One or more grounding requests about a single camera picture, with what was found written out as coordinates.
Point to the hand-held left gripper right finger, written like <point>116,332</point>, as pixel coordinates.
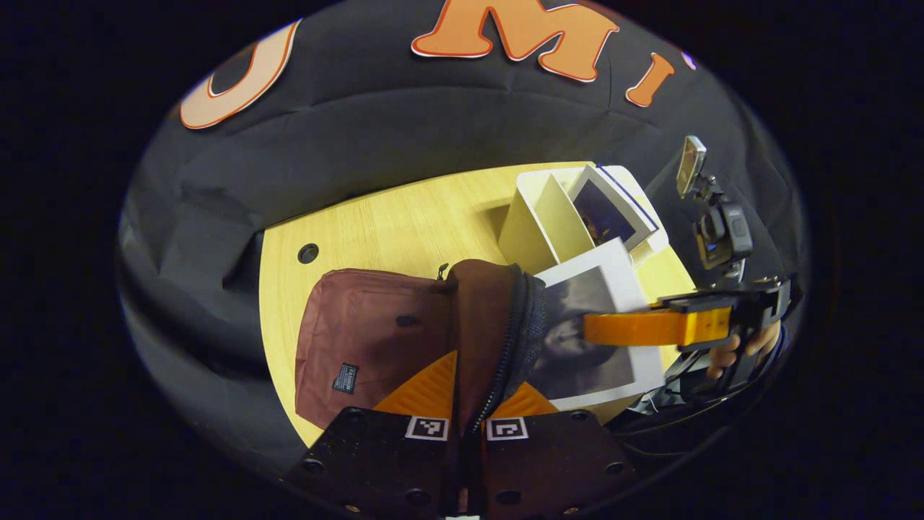
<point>556,462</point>

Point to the blue cover book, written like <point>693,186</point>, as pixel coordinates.
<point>603,213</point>

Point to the grey portrait cover book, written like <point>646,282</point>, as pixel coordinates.
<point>599,368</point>

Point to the maroon schoolbag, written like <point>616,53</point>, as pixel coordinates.
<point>375,332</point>

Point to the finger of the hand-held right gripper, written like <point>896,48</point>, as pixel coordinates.
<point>650,328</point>

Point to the white bookshelf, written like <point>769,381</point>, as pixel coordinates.
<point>534,231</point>

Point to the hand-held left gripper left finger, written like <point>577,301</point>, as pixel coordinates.
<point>390,469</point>

